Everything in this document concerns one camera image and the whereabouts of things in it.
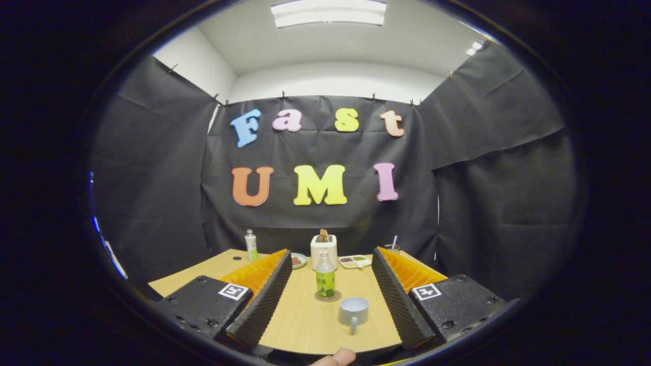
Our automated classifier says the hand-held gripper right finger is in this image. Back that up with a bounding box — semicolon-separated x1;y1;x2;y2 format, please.
371;247;510;350

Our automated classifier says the white device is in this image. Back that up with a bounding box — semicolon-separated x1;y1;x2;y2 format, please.
104;241;129;280

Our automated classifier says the wooden table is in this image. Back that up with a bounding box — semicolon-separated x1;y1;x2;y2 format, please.
147;248;448;355

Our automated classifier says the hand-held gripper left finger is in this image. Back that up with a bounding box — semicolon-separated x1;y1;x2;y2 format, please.
150;248;294;351

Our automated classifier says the cream toaster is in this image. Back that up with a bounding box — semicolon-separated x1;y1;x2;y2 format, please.
310;234;338;270

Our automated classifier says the green label juice bottle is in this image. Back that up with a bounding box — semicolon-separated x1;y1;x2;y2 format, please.
315;252;336;299

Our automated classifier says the blue lit screen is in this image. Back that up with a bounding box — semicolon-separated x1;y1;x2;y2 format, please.
90;172;101;234

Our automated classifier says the light blue cup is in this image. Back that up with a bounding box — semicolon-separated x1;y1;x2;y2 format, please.
338;297;370;335

